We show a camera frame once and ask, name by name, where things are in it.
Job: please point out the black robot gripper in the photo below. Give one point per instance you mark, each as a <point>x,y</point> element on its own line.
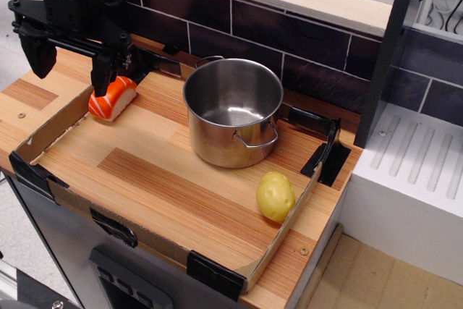
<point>80,26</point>

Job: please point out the stainless steel pot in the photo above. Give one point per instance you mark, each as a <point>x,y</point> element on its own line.
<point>232,109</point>

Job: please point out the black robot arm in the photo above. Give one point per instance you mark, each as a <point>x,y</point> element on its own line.
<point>80,26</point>

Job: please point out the cardboard fence with black tape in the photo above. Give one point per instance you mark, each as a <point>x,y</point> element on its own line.
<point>135,189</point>

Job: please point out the salmon nigiri sushi toy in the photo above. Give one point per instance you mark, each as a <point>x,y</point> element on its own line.
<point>119,95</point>

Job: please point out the black control panel with buttons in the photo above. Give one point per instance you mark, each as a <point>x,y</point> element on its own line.
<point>125,289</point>

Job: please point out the yellow potato toy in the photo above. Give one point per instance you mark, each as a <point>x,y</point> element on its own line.
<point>275,196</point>

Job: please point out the white ribbed sink drainboard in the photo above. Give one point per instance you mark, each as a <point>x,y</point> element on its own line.
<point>416,155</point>

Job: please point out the dark grey vertical post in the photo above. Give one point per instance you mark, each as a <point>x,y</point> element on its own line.
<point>403,16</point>

